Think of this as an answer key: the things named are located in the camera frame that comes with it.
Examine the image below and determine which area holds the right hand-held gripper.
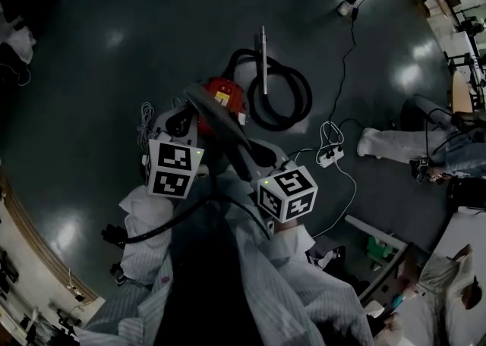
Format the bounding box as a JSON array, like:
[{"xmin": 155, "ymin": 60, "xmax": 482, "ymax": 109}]
[{"xmin": 245, "ymin": 139, "xmax": 319, "ymax": 224}]

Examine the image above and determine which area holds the dark grey vacuum nozzle piece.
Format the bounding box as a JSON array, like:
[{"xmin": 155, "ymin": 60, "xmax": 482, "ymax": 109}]
[{"xmin": 183, "ymin": 84, "xmax": 254, "ymax": 182}]

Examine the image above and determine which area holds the white power cable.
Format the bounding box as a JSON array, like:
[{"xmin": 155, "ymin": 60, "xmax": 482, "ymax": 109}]
[{"xmin": 286, "ymin": 120, "xmax": 358, "ymax": 240}]

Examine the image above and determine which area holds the grey metal frame cart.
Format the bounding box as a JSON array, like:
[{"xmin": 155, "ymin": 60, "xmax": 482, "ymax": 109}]
[{"xmin": 343, "ymin": 214, "xmax": 417, "ymax": 306}]

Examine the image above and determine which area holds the black corrugated cable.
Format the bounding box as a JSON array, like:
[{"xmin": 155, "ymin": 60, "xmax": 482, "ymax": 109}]
[{"xmin": 123, "ymin": 191, "xmax": 273, "ymax": 245}]

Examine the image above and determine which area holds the person's left forearm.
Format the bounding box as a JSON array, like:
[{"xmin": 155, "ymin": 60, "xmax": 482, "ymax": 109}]
[{"xmin": 118, "ymin": 184, "xmax": 176, "ymax": 288}]

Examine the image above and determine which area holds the metal vacuum tube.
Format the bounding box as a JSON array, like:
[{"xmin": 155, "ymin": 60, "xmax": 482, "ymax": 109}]
[{"xmin": 259, "ymin": 25, "xmax": 270, "ymax": 96}]

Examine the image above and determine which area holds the white cloth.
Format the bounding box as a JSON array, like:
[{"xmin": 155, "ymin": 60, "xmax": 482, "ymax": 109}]
[{"xmin": 5, "ymin": 25, "xmax": 38, "ymax": 64}]

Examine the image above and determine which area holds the green plastic item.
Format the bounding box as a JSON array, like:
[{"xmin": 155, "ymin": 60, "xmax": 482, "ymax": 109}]
[{"xmin": 365, "ymin": 236, "xmax": 396, "ymax": 262}]

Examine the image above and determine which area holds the black vacuum hose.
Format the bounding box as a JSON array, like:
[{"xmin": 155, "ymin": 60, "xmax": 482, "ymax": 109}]
[{"xmin": 222, "ymin": 48, "xmax": 314, "ymax": 132}]

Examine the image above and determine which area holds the white coiled cable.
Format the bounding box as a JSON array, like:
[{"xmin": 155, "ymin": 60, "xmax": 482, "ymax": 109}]
[{"xmin": 135, "ymin": 101, "xmax": 159, "ymax": 153}]

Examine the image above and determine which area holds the black floor cable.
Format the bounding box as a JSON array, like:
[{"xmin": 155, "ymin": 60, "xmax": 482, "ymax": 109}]
[{"xmin": 326, "ymin": 5, "xmax": 360, "ymax": 125}]

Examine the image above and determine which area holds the red vacuum cleaner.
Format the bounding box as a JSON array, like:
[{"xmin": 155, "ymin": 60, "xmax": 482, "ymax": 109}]
[{"xmin": 200, "ymin": 77, "xmax": 251, "ymax": 126}]

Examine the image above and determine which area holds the small black handheld device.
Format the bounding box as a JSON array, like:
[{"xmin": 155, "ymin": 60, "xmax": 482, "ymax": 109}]
[{"xmin": 413, "ymin": 156, "xmax": 434, "ymax": 183}]

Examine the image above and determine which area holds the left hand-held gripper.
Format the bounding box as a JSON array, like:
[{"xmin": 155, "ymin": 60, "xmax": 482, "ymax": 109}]
[{"xmin": 142, "ymin": 103, "xmax": 206, "ymax": 200}]

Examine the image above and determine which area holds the black clip device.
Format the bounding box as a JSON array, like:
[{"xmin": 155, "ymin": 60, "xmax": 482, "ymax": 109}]
[{"xmin": 100, "ymin": 222, "xmax": 129, "ymax": 249}]

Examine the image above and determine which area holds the person's right forearm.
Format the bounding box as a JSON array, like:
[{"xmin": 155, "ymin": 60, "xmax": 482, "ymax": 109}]
[{"xmin": 242, "ymin": 220, "xmax": 368, "ymax": 340}]

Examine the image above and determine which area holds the white table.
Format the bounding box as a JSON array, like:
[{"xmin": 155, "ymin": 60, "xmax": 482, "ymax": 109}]
[{"xmin": 417, "ymin": 206, "xmax": 486, "ymax": 346}]

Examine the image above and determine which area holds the white power strip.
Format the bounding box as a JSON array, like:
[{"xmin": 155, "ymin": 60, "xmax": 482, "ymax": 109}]
[{"xmin": 317, "ymin": 146, "xmax": 347, "ymax": 168}]

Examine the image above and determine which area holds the person's striped shirt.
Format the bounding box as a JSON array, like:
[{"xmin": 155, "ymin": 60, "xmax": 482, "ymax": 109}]
[{"xmin": 75, "ymin": 164, "xmax": 377, "ymax": 346}]

